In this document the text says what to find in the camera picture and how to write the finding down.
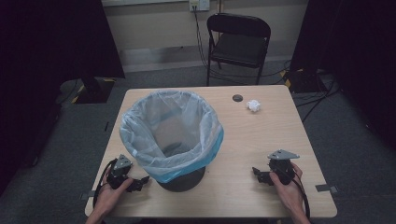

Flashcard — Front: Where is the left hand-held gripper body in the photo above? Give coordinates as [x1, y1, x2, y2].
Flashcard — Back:
[106, 154, 135, 190]

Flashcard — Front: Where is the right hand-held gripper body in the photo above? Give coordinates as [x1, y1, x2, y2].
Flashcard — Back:
[267, 148, 301, 186]

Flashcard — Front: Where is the person's left hand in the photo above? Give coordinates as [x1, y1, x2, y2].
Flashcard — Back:
[92, 174, 134, 217]

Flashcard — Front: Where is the person's right hand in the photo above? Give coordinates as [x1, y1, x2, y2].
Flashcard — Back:
[269, 162, 304, 213]

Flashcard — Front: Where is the trash bin with blue liner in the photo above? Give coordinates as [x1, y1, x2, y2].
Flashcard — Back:
[119, 89, 225, 185]

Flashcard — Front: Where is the black trash bin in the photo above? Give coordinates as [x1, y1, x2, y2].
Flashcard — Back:
[155, 165, 207, 193]

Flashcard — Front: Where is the grey tape strip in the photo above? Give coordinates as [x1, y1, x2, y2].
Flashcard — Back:
[79, 189, 96, 201]
[315, 183, 339, 193]

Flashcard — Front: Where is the white crumpled paper ball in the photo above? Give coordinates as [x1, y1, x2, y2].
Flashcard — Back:
[246, 99, 262, 113]

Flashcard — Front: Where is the black stand base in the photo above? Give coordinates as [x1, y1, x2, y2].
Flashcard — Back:
[74, 77, 116, 105]
[288, 69, 329, 94]

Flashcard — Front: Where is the black folding chair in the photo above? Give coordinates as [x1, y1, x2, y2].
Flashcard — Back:
[205, 12, 272, 87]

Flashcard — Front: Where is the black curtain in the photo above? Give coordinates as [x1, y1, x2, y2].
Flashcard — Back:
[0, 0, 126, 194]
[290, 0, 396, 152]

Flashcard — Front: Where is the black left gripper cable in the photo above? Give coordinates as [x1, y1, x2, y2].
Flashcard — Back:
[92, 158, 119, 208]

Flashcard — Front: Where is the bundle of black floor cables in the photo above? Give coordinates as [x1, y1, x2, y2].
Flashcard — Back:
[292, 77, 341, 123]

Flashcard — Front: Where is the white wall outlet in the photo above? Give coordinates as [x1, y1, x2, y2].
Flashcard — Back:
[189, 0, 211, 12]

